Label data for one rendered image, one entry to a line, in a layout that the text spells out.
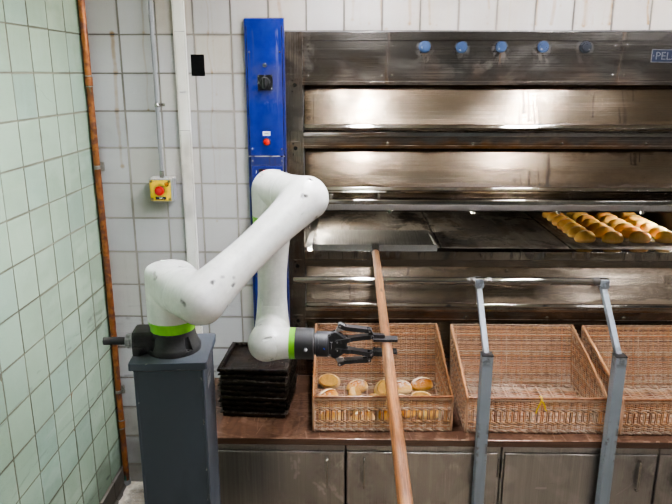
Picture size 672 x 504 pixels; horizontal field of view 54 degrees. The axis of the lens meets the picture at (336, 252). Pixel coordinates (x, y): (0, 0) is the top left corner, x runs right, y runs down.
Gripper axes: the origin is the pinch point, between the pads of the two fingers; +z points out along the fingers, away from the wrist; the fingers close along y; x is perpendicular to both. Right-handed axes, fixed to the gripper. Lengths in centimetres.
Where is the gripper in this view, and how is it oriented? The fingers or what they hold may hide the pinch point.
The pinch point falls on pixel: (385, 344)
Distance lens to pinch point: 193.7
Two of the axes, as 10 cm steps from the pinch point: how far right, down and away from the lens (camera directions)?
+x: -0.3, 2.6, -9.7
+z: 10.0, 0.1, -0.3
